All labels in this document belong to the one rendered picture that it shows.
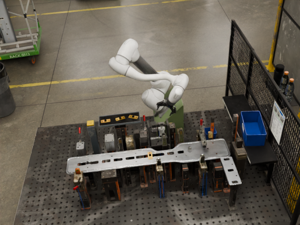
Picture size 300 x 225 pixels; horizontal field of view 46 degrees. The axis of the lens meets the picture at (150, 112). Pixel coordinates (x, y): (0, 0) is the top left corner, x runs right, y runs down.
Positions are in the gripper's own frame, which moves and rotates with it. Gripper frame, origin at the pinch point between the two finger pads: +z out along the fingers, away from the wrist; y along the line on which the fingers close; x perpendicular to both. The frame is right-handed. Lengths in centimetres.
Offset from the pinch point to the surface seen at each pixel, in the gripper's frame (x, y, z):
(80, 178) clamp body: 93, 46, -8
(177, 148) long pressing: 39.1, -19.2, -17.7
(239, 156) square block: 36, -65, -44
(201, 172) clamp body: 58, -40, -34
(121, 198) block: 89, 7, 14
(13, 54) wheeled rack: -134, 237, 255
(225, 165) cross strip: 46, -56, -39
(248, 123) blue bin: -5, -71, -33
